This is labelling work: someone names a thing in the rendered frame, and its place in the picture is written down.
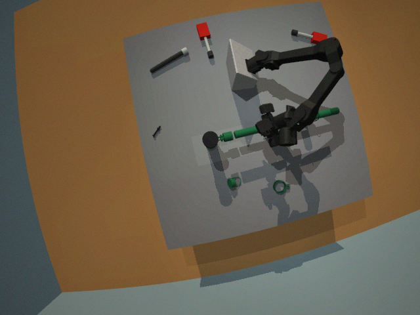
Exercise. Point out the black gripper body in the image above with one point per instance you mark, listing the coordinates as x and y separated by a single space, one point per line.
268 108

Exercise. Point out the black rod with white tip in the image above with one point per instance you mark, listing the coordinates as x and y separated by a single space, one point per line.
184 51

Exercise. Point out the black cylindrical post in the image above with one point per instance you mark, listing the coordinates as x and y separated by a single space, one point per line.
210 139

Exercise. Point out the dark green band with end cup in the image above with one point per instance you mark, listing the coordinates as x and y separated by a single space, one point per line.
228 136

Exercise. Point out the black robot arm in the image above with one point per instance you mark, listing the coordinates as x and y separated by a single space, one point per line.
328 50

